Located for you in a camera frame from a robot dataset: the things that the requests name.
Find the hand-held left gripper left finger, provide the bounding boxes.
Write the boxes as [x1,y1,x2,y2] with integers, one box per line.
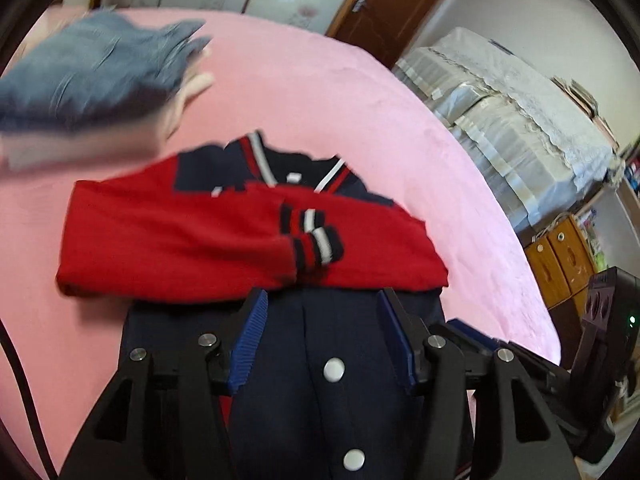
[60,287,271,480]

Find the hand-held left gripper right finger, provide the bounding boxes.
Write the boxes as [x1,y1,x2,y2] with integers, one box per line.
[377,287,581,480]

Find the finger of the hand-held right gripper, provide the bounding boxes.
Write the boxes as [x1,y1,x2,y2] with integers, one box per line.
[445,317,571,401]

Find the red and navy jacket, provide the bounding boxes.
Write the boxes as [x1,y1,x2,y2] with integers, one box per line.
[55,130,476,480]

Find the brown wooden cabinet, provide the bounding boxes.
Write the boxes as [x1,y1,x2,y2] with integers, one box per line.
[522,215,601,311]

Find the white lace covered furniture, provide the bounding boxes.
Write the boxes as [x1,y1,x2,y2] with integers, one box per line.
[392,27,621,233]

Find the pink bed sheet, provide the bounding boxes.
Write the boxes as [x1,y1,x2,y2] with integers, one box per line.
[0,7,561,480]

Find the pile of books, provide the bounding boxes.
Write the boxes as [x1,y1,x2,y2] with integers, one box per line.
[552,76,618,146]

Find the blue denim jeans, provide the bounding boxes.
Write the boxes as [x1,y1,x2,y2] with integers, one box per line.
[0,7,213,171]

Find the brown wooden door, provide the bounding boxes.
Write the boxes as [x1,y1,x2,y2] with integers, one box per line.
[325,0,461,68]

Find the black cable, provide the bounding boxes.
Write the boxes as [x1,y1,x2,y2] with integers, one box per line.
[0,320,58,480]

